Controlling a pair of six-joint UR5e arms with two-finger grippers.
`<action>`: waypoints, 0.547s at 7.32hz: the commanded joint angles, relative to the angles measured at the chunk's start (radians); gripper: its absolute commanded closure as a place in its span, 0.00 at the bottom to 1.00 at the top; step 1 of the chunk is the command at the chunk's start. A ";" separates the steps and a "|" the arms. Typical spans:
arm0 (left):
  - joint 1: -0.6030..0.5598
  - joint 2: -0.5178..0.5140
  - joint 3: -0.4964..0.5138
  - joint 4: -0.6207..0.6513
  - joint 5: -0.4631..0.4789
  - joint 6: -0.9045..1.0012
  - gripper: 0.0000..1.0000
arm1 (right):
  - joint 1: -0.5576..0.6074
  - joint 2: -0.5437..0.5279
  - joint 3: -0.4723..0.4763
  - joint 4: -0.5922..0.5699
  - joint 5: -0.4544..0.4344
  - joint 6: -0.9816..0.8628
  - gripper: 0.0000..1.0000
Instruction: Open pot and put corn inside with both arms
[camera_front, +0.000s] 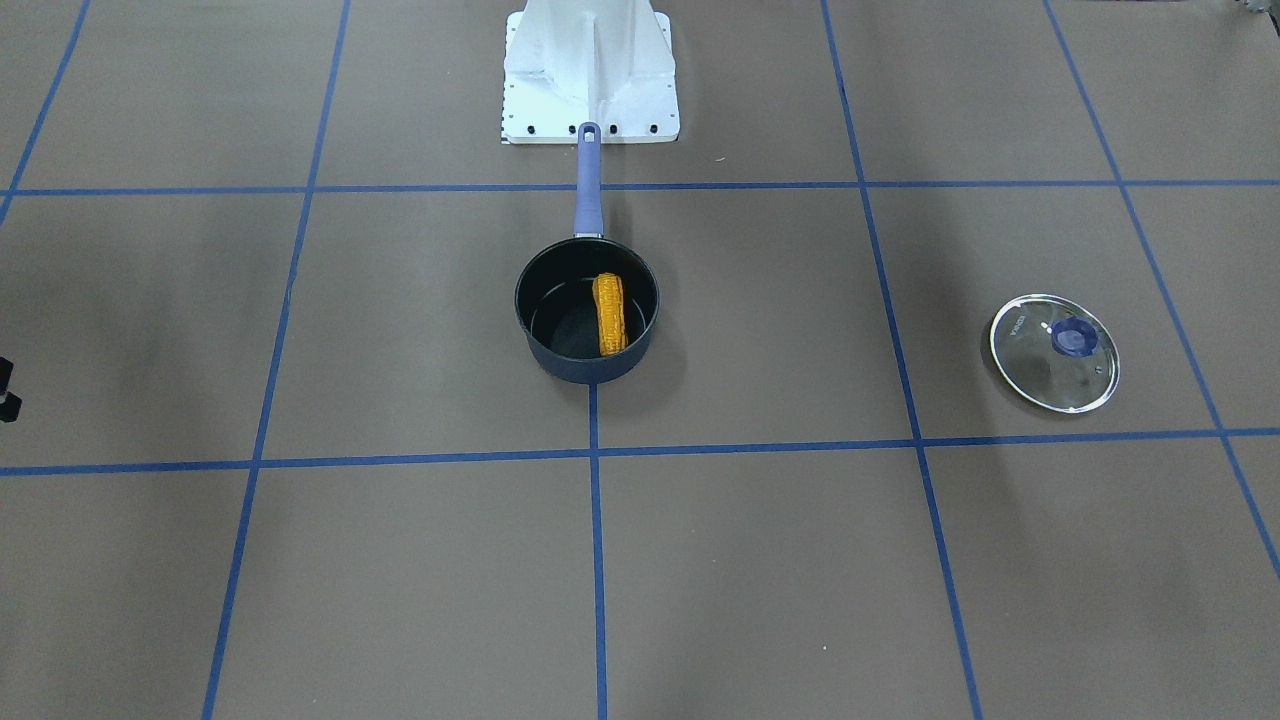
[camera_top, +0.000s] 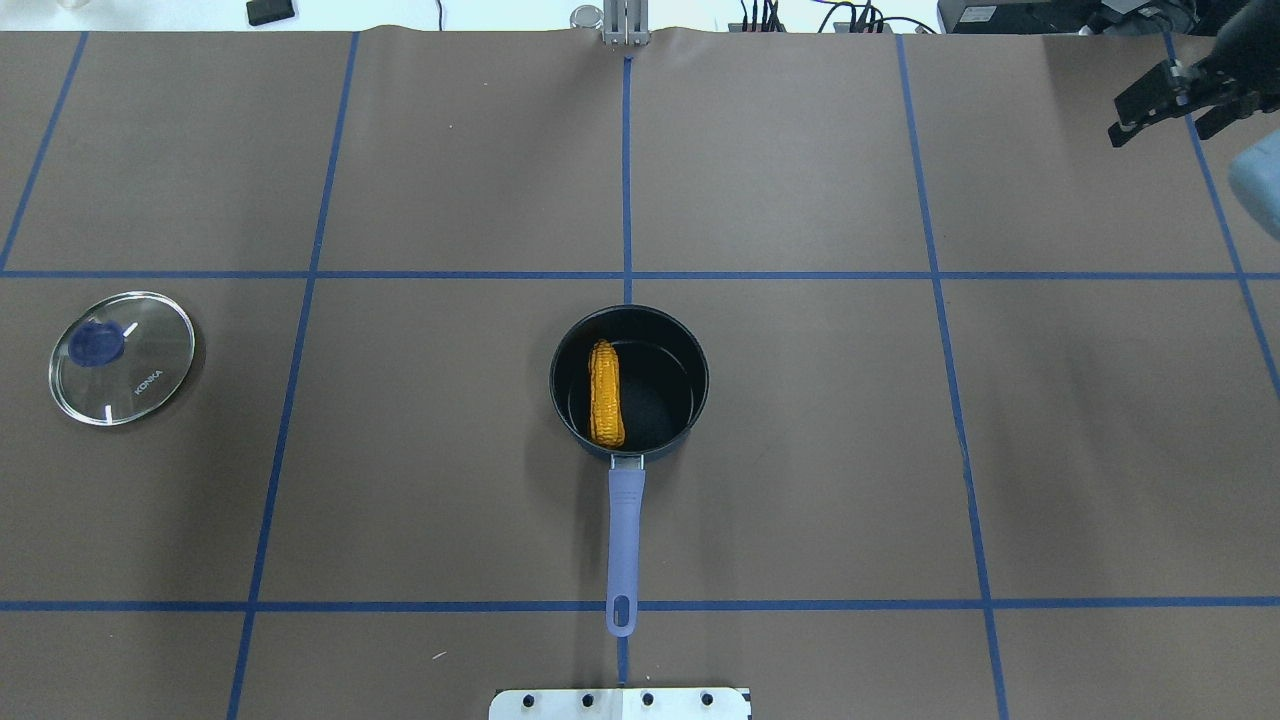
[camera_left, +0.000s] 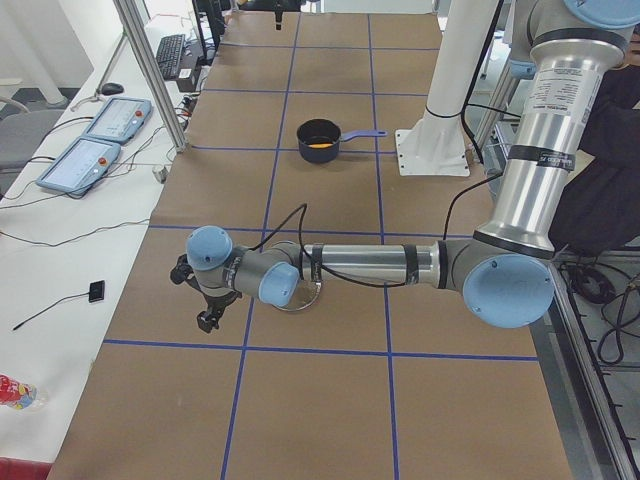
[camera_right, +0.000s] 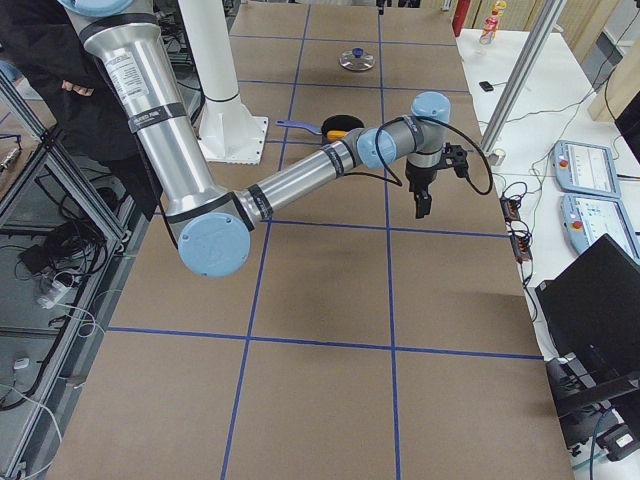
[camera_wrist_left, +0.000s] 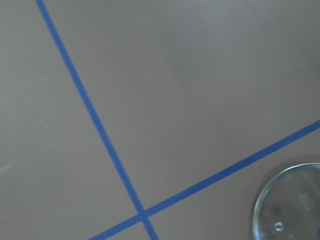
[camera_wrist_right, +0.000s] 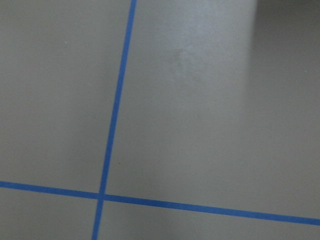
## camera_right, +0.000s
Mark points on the yellow corn cob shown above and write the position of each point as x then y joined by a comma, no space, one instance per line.
334,135

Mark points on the person in black clothes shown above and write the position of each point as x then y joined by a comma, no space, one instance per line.
44,46

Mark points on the glass pot lid blue knob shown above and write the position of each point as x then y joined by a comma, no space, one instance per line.
356,60

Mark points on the aluminium frame post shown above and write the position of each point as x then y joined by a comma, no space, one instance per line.
524,64

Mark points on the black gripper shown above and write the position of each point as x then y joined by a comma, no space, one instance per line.
420,181

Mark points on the black power strip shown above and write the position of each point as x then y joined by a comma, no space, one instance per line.
519,232

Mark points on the small black box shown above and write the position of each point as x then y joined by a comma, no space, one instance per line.
486,86

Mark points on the upper teach pendant tablet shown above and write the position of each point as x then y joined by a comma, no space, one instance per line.
585,168

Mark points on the small metal cylinder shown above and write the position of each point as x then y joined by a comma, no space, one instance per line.
497,157

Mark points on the dark blue saucepan with handle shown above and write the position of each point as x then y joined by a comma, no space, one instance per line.
337,122

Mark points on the black laptop on stand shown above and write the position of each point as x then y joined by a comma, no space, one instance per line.
592,310

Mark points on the lower teach pendant tablet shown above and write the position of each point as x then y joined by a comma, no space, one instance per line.
586,218

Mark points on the red fire extinguisher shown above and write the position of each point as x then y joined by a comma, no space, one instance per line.
460,15

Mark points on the teach pendant tablet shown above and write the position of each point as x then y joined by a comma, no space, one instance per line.
585,168
586,218

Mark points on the person's hand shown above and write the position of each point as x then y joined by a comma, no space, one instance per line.
78,89

